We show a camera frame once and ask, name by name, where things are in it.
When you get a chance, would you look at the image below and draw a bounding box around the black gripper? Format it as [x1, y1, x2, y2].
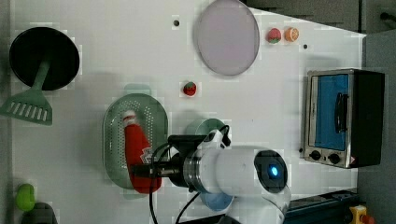
[131, 153, 187, 187]

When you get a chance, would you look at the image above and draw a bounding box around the red ketchup bottle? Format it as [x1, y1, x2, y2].
[122, 110, 162, 194]

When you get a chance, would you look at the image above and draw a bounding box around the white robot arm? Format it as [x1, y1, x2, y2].
[128, 147, 290, 224]

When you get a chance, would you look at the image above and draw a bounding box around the green oval strainer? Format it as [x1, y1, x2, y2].
[102, 83, 168, 199]

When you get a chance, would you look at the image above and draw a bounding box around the green cup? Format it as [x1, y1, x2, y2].
[185, 119, 224, 135]

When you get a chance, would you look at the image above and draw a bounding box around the blue cup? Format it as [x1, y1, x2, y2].
[200, 193, 233, 212]

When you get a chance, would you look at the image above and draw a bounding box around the red toy strawberry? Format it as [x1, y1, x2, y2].
[183, 82, 197, 97]

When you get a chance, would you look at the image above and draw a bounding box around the dark grey object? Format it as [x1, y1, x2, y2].
[21, 203, 58, 224]

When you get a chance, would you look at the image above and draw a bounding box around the lime green toy pear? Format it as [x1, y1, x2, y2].
[16, 184, 35, 212]

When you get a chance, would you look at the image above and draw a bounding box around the green slotted spatula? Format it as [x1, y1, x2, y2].
[1, 61, 52, 126]

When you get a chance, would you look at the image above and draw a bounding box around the round lavender plate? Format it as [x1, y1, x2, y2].
[195, 0, 260, 76]

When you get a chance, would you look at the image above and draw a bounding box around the black round pan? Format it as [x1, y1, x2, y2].
[9, 27, 80, 91]

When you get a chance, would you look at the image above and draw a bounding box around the pink toy strawberry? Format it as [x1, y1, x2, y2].
[266, 28, 282, 44]

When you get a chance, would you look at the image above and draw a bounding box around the toy orange slice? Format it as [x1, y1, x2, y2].
[284, 27, 300, 42]

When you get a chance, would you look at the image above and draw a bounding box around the silver toaster oven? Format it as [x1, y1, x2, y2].
[304, 69, 385, 169]

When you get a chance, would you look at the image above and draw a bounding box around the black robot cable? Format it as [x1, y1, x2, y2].
[148, 141, 202, 224]

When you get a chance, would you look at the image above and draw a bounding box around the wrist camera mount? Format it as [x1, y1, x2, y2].
[167, 124, 232, 160]

